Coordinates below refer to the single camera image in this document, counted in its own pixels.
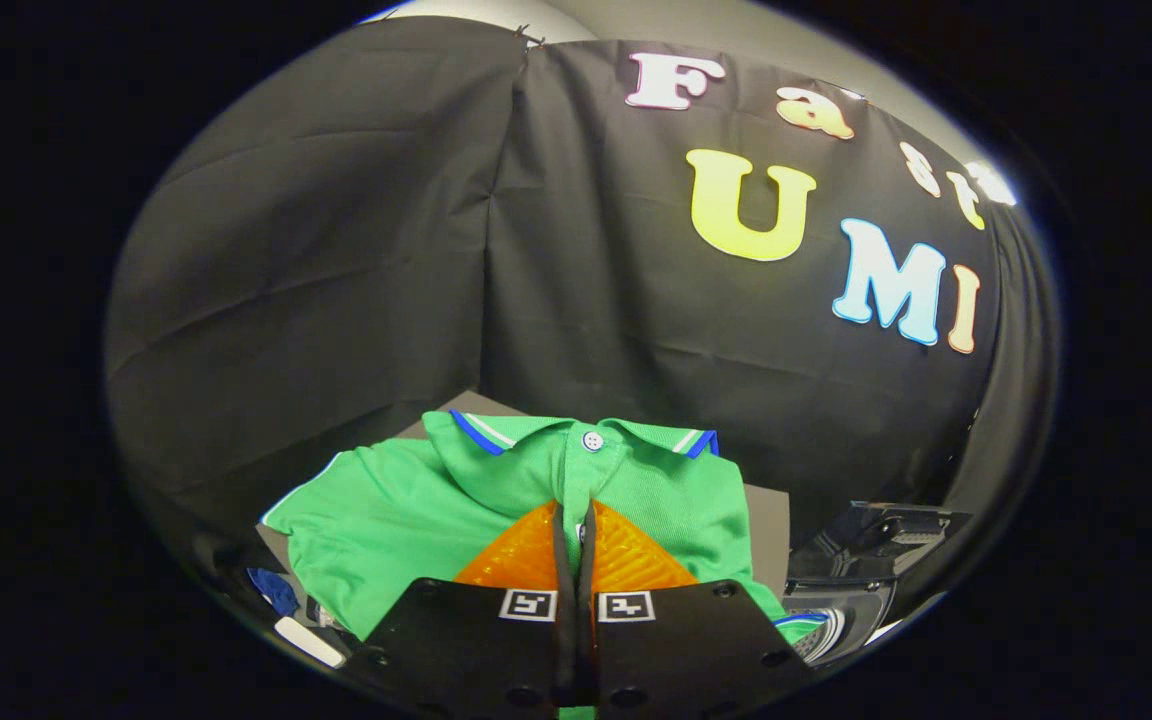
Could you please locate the beige and dark cabinet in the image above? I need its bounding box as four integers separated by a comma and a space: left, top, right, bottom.
256, 390, 792, 641

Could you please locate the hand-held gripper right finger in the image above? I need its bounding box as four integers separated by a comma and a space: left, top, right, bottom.
576, 500, 817, 716

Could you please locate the grey washing machine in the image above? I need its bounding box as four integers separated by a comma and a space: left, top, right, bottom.
784, 575, 902, 666

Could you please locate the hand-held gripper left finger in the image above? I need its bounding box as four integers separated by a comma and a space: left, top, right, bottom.
344, 500, 577, 716

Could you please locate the green polo shirt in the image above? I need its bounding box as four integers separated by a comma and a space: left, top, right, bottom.
261, 408, 827, 720

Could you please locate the dark washing machine lid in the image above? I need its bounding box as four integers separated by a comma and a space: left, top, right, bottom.
791, 500, 973, 583

